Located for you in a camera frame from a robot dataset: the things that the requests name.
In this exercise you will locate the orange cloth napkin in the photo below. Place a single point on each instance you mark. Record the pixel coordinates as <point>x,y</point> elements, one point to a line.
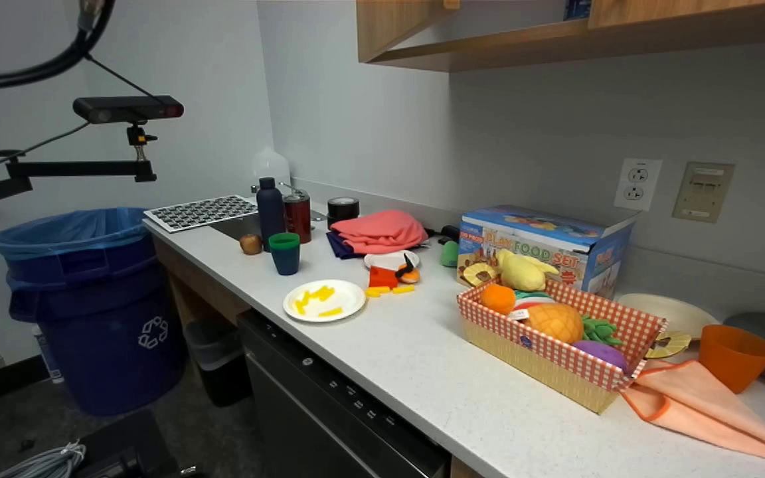
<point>690,403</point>

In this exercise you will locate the black dishwasher front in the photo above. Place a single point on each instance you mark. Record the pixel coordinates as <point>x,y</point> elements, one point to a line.
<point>317,423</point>

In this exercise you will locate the small black waste bin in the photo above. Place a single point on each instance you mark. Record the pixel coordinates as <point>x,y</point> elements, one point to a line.
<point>217,356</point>

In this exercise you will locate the blue toy food box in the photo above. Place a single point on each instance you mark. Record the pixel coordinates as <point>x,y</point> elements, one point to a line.
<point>587,255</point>

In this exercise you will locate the dark red can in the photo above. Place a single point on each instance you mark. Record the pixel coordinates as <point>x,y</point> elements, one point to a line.
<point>297,214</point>

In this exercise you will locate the white wall power outlet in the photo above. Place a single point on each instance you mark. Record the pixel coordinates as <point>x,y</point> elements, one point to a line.
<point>637,181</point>

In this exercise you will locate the black camera on tripod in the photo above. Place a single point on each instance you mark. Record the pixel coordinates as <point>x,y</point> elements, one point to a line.
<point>126,108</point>

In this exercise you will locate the dark blue bottle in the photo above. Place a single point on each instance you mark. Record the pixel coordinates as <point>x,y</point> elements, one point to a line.
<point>269,209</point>

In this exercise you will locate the orange plastic cup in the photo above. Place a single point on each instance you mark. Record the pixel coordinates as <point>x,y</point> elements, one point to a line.
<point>730,355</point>

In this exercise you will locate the red checkered cardboard basket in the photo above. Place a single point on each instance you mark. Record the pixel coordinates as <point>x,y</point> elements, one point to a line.
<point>563,367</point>

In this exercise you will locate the orange toy fruit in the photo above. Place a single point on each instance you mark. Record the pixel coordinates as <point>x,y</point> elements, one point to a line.
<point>559,322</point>

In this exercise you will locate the orange red toy piece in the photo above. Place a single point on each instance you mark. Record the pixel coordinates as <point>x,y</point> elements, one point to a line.
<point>390,283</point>

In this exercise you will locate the green and blue cup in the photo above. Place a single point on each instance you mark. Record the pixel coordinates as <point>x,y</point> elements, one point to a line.
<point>285,251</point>

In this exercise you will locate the white plate with yellow bricks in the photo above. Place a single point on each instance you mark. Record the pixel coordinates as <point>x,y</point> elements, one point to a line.
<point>324,302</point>

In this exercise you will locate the beige wall switch plate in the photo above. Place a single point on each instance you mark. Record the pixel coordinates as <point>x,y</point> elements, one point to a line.
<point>701,192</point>

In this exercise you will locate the pink red cloth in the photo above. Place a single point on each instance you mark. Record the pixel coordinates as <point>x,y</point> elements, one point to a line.
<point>380,233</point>

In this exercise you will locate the black tape roll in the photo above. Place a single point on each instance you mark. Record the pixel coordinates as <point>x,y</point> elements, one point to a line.
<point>341,209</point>

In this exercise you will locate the blue recycling bin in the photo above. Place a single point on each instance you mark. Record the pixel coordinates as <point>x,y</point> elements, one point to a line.
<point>101,302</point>

